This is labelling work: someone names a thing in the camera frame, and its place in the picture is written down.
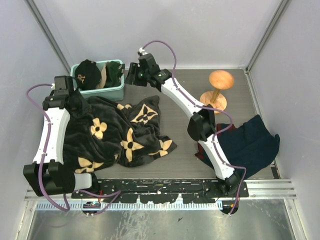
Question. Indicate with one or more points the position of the left aluminium corner post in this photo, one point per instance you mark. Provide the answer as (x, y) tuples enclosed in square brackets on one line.
[(47, 33)]

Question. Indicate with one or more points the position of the wooden hat stand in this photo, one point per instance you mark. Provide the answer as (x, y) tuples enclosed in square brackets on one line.
[(221, 80)]

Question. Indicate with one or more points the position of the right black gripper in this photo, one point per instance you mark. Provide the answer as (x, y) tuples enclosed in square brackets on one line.
[(134, 69)]

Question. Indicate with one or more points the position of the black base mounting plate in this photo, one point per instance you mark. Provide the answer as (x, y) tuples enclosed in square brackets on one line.
[(160, 191)]

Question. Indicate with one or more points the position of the white slotted cable duct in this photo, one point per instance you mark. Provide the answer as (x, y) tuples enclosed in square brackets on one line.
[(175, 206)]

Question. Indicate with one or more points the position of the right aluminium corner post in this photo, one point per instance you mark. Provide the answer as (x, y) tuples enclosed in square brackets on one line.
[(280, 10)]

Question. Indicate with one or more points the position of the black baseball cap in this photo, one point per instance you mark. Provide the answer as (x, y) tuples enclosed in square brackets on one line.
[(87, 75)]

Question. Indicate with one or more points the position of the navy blue sweater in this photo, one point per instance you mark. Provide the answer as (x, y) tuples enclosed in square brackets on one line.
[(250, 145)]

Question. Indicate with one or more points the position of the tan baseball cap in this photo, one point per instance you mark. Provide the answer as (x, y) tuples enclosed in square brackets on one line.
[(103, 79)]

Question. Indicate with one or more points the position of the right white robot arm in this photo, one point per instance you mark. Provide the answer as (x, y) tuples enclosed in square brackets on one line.
[(202, 125)]

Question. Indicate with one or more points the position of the aluminium corner post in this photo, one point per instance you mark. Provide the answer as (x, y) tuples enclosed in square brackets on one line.
[(47, 33), (280, 10)]

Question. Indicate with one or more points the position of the black floral fleece blanket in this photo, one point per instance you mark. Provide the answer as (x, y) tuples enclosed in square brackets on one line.
[(111, 133)]

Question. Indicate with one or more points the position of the green baseball cap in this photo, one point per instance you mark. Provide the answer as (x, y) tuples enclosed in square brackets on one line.
[(113, 72)]

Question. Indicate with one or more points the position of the teal plastic bin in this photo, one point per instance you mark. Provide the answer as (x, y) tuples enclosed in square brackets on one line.
[(112, 93)]

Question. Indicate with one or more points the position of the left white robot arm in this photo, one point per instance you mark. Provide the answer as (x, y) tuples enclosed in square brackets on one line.
[(48, 173)]

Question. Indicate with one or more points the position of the aluminium front rail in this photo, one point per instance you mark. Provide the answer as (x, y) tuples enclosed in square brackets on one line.
[(264, 189)]

